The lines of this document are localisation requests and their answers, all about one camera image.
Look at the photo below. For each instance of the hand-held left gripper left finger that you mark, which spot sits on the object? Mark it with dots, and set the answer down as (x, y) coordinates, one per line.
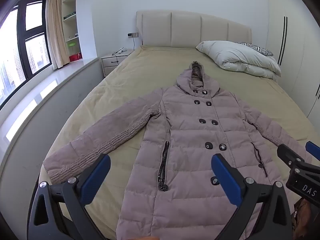
(96, 177)

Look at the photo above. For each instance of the cream open wall shelf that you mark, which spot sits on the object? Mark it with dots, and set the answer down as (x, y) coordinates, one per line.
(72, 27)

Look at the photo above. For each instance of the green plastic item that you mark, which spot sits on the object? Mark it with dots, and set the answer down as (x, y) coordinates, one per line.
(72, 44)

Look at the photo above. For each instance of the wall socket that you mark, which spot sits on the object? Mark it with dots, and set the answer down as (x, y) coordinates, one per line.
(133, 34)

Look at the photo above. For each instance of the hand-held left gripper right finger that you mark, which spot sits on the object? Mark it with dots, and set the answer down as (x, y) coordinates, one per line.
(226, 177)

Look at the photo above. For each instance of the red box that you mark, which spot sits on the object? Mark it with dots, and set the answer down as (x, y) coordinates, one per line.
(75, 57)

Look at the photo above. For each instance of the white remote control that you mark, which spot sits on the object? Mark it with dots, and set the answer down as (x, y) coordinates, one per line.
(123, 51)

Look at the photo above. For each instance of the bed with beige sheet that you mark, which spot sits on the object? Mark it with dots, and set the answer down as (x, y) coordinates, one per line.
(140, 80)

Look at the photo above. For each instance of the cream padded headboard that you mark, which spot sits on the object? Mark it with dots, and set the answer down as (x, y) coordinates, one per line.
(190, 30)

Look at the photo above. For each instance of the folded white duvet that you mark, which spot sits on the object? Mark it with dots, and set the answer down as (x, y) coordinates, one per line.
(237, 57)

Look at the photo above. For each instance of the dark items on shelf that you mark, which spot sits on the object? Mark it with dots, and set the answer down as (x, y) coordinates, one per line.
(70, 15)

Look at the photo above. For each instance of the zebra print pillow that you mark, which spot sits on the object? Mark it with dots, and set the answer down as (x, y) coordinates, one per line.
(260, 49)

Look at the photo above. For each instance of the white nightstand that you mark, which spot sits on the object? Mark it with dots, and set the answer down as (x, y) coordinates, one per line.
(112, 62)

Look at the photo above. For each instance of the black framed window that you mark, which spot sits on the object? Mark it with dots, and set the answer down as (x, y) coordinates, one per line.
(21, 45)

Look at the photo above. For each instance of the beige curtain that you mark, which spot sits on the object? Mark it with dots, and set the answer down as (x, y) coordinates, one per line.
(56, 30)

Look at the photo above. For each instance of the mauve hooded padded coat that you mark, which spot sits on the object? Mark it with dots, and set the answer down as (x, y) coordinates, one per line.
(190, 140)

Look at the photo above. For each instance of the white window ledge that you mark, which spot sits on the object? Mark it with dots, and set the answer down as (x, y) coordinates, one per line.
(37, 87)

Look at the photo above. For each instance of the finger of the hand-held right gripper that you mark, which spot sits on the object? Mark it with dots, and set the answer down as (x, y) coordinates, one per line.
(314, 150)
(290, 155)

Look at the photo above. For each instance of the white built-in wardrobe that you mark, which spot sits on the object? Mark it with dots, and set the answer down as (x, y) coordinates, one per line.
(297, 55)

